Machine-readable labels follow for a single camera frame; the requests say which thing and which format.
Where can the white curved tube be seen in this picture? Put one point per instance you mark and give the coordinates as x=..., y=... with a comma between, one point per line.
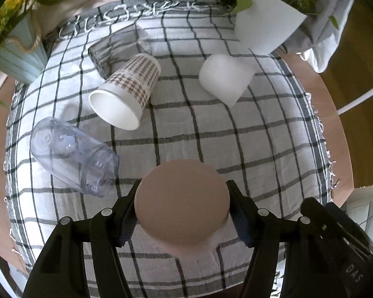
x=360, y=99

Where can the plaid paper cup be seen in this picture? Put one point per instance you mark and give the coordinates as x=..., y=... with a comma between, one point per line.
x=129, y=83

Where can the yellow flower plant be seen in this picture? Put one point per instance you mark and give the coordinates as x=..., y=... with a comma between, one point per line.
x=6, y=9

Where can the white cushion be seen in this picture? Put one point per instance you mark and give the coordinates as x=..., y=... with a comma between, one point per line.
x=370, y=211

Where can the light blue ribbed pot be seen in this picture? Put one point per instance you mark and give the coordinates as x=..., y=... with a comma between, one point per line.
x=17, y=59

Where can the checked tablecloth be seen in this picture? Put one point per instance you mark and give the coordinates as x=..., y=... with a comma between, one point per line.
x=267, y=149

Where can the white cup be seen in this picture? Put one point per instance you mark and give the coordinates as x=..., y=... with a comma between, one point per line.
x=223, y=76

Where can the white plant pot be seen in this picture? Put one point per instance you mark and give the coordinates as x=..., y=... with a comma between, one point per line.
x=265, y=21

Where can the brown cup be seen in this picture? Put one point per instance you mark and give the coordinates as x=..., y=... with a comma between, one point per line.
x=181, y=203

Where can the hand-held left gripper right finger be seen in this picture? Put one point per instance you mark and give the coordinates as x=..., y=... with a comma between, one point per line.
x=241, y=228

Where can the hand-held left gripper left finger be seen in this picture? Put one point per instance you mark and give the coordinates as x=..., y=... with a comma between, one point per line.
x=128, y=227

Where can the beige cloth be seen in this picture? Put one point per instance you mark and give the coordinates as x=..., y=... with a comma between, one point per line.
x=90, y=3

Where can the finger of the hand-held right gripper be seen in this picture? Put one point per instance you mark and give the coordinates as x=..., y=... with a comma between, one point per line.
x=338, y=220

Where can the clear plastic cup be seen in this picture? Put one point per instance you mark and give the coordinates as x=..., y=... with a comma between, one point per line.
x=71, y=158

